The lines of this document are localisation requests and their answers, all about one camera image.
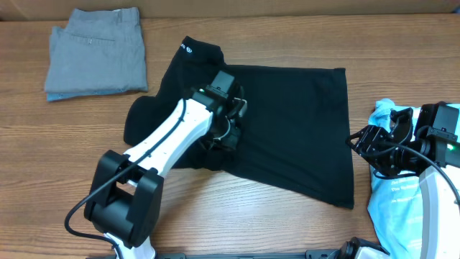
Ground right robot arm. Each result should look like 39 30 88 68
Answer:
346 99 459 258

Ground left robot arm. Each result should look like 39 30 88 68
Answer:
84 71 247 258

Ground light blue t-shirt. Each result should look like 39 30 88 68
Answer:
367 99 459 259

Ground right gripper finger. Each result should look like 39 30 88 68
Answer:
346 129 367 153
390 108 413 144

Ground folded light blue garment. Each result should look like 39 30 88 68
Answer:
45 89 127 103

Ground black t-shirt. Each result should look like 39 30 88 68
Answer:
124 37 354 209

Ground folded grey shorts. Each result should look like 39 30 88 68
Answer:
45 7 148 101

